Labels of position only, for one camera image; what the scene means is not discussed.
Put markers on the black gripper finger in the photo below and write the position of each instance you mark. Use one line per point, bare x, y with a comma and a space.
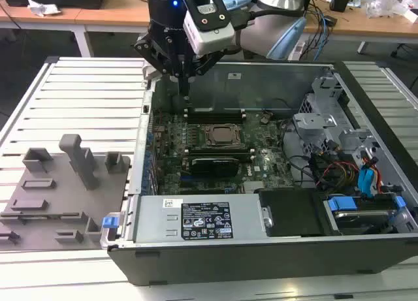
153, 54
202, 64

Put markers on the green RAM stick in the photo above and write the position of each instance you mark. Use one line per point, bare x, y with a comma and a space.
49, 215

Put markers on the installed RAM stick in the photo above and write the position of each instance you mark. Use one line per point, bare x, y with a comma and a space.
217, 110

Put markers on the empty RAM slots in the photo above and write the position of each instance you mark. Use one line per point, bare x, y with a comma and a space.
222, 153

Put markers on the grey case corner latch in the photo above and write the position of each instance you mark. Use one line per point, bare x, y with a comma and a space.
149, 73

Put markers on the wooden desk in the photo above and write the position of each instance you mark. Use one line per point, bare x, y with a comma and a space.
114, 15

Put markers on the round coin battery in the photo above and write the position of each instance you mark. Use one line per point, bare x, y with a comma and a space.
265, 120

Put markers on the white power strip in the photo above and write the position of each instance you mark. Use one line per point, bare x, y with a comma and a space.
296, 50

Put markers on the black graphics card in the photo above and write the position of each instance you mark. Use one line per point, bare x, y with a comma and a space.
214, 166

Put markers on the green motherboard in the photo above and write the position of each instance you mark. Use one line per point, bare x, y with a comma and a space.
261, 151

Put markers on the crumpled white paper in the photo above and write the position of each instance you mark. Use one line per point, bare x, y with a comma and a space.
42, 7

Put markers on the silver metal drive cage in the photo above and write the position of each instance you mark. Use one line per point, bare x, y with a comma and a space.
313, 123

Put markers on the small flat black device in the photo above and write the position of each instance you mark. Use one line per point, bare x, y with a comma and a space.
330, 21

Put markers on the small black box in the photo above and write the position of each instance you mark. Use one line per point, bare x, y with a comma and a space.
340, 2

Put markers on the silver power supply unit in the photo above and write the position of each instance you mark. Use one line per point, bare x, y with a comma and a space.
156, 216

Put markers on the grey parts rack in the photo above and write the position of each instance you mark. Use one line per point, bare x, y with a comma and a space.
65, 196

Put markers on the black plastic shroud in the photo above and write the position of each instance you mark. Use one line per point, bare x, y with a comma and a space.
290, 213

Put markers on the blue case latch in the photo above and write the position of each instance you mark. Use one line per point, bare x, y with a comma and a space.
109, 223

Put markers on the clear plastic bags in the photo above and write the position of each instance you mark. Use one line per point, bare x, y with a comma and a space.
385, 4

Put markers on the black open PC case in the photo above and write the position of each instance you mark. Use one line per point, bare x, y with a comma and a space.
228, 265

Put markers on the hard disk in blue carrier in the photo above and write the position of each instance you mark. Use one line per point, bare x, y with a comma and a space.
362, 217

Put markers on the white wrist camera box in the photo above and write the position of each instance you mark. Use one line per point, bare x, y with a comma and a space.
209, 36

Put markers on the white sticker on case wall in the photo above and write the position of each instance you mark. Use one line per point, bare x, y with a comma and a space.
234, 76

